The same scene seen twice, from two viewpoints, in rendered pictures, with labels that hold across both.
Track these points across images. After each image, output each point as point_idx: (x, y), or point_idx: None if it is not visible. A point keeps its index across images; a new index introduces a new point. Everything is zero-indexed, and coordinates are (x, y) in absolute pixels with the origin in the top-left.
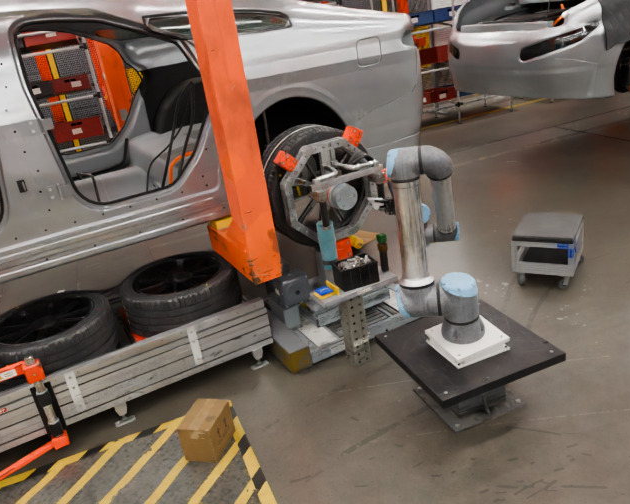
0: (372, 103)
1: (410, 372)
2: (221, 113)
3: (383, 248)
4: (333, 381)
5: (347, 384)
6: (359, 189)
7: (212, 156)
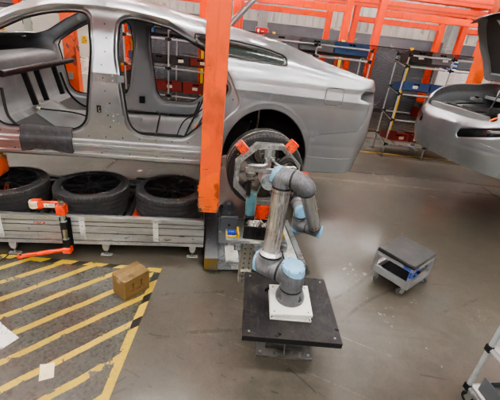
0: (325, 130)
1: (243, 305)
2: (204, 105)
3: None
4: (219, 285)
5: (225, 291)
6: None
7: None
